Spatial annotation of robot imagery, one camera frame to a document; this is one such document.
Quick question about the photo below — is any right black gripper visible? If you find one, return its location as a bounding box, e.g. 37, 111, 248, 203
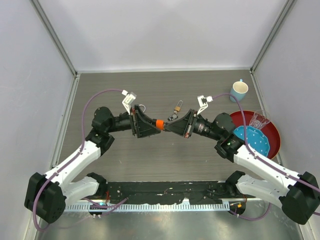
164, 109, 223, 142

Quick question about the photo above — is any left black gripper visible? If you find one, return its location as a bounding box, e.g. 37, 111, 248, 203
106, 105, 161, 138

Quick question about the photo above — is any orange black padlock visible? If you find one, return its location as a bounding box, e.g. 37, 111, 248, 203
152, 119, 165, 131

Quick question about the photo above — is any small brass padlock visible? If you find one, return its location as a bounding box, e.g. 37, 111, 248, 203
173, 100, 183, 114

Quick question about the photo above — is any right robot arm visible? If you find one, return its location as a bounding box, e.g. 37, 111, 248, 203
163, 110, 320, 225

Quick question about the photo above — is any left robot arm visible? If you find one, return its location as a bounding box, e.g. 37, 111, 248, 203
24, 105, 165, 224

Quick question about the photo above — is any light blue mug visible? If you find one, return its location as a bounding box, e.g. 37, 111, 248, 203
230, 79, 249, 102

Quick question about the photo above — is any blue dotted plate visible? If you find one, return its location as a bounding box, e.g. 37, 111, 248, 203
246, 126, 271, 157

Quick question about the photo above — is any clear drinking glass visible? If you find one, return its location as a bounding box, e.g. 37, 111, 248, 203
249, 109, 271, 130

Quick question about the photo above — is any red round tray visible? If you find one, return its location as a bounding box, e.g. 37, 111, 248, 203
230, 111, 281, 159

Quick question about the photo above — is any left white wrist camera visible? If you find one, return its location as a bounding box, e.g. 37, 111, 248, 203
121, 90, 137, 114

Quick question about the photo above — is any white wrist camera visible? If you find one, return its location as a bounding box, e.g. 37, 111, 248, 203
121, 90, 137, 114
196, 95, 213, 115

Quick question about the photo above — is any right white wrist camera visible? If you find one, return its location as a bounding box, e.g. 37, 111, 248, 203
196, 95, 213, 115

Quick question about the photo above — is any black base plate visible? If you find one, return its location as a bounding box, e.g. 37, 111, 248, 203
77, 180, 256, 206

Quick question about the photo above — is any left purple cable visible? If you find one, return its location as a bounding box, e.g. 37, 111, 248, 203
32, 88, 130, 232

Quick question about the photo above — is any purple cable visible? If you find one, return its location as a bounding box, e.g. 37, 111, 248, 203
211, 92, 320, 221
32, 88, 130, 232

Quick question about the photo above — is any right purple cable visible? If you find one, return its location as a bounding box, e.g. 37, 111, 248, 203
211, 92, 320, 221

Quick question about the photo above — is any white slotted cable duct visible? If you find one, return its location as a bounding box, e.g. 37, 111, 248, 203
64, 201, 230, 213

